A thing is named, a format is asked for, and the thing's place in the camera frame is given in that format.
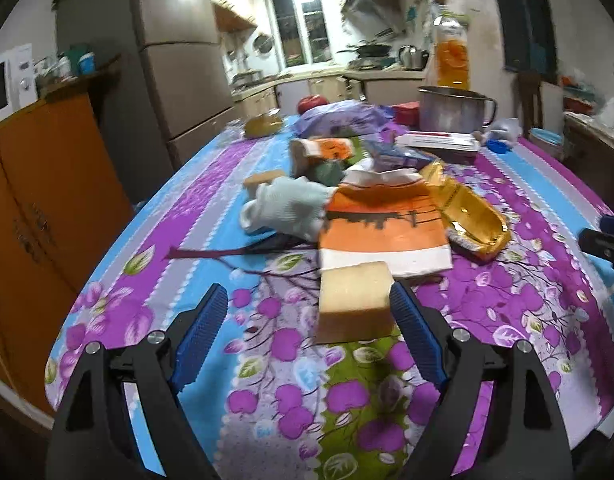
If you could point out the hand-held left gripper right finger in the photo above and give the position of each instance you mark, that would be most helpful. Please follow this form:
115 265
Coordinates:
414 330

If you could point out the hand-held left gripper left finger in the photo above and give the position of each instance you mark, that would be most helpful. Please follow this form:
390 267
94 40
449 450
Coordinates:
202 330

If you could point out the yellow sponge block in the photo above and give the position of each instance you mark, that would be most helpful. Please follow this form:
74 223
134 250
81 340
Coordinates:
354 302

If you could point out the white knit glove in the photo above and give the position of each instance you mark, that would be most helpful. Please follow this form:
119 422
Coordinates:
287 205

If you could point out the purple floral tablecloth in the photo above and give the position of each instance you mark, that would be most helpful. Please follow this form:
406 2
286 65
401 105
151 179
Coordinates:
267 360

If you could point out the orange and white paper packet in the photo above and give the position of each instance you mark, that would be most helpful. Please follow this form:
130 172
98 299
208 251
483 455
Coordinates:
382 230

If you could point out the blue plastic bowl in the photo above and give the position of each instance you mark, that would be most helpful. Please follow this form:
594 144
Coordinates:
547 139

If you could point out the red plastic basin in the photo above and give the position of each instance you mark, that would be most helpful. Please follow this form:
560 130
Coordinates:
577 102

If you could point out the gold foil wrapper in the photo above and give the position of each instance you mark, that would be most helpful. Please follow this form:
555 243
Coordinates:
469 215

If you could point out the blue bottle cap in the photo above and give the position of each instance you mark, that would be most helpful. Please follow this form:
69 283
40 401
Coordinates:
498 146

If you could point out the small brown sponge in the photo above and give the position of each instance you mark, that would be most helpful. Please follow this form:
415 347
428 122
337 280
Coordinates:
263 180

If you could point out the blue snack packet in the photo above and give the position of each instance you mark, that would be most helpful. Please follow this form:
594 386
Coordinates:
394 155

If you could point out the green scouring pad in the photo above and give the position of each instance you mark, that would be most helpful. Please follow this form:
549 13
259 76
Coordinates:
332 172

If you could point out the orange wooden cabinet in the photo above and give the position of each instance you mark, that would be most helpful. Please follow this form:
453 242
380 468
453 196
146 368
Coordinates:
42 210

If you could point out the orange wrapped sponge pack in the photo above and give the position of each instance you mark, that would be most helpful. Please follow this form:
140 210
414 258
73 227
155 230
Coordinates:
322 152

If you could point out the purple plastic bag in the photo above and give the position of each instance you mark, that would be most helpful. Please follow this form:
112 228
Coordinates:
342 117

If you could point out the orange juice bottle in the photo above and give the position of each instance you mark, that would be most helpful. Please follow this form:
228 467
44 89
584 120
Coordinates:
452 50

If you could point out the red tomato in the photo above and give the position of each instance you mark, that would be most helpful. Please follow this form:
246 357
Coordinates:
311 103

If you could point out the steel kettle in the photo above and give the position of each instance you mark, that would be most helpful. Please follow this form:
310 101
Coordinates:
412 57

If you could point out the grey refrigerator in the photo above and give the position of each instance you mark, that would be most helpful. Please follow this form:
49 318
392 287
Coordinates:
182 60

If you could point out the black wok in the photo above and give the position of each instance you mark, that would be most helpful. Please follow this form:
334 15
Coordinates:
368 51

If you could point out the white microwave oven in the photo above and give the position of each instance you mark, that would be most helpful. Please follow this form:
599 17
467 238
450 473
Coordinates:
7 85

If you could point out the kitchen window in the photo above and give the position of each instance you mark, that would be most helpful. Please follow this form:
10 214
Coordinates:
299 25

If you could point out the dark wall window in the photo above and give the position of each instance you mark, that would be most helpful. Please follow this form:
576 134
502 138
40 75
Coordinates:
524 15

